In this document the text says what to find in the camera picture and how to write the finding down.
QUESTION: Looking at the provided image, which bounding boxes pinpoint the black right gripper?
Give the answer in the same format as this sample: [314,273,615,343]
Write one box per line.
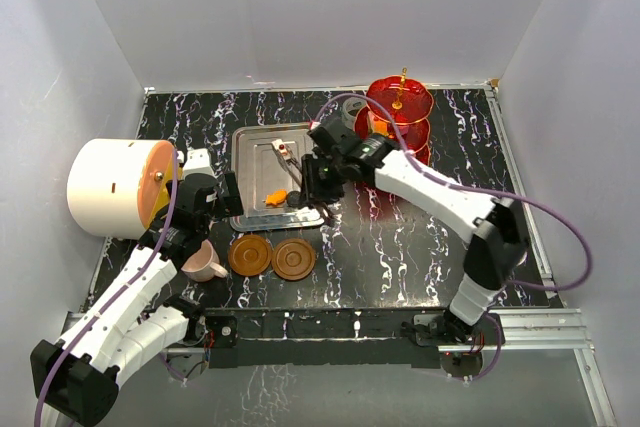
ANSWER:
[300,154,349,210]

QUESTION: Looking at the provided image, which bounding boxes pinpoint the orange fish shaped pastry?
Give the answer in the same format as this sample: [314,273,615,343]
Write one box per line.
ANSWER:
[264,189,288,207]

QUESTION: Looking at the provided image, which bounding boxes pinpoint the brown wooden coaster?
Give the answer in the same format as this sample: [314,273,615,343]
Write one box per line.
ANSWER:
[228,234,273,277]
[271,239,316,281]

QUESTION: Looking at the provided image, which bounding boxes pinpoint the silver metal serving tongs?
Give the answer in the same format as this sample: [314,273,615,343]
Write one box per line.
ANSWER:
[272,144,335,227]

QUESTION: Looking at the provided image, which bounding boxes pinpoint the dark chocolate cookie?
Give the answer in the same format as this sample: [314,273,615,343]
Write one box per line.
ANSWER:
[286,190,302,208]

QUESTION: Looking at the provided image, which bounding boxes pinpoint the pink ceramic cup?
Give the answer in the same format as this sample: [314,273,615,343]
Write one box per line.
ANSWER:
[181,240,229,283]

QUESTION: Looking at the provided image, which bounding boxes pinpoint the red three-tier cake stand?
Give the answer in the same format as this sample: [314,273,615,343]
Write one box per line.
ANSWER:
[353,68,434,165]

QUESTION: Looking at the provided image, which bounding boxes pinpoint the yellow orange cake piece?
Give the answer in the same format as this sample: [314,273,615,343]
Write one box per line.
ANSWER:
[370,119,389,137]

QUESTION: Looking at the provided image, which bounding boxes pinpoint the brown chocolate layered cake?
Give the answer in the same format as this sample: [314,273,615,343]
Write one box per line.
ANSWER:
[271,139,295,168]

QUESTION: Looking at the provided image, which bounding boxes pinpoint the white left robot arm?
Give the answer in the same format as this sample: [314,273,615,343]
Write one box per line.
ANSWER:
[30,172,244,426]

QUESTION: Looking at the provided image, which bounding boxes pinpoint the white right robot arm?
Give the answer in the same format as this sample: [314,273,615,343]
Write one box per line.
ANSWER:
[300,120,529,344]

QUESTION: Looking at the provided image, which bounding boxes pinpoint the clear tape roll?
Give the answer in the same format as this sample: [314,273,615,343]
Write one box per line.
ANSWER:
[341,97,367,128]

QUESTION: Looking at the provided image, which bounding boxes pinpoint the silver metal tray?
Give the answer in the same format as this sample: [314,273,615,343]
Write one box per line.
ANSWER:
[230,122,324,232]

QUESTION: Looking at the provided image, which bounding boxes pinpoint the white cylindrical drum container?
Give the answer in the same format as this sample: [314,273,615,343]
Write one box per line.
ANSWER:
[67,138,175,240]

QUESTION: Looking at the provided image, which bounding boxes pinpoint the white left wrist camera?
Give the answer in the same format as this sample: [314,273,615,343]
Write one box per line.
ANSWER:
[182,148,214,178]

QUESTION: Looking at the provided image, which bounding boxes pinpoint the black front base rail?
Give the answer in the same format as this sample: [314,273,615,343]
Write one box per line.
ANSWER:
[205,308,505,370]

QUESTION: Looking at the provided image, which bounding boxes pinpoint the aluminium frame rail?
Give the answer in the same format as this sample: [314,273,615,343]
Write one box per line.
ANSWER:
[485,79,618,426]

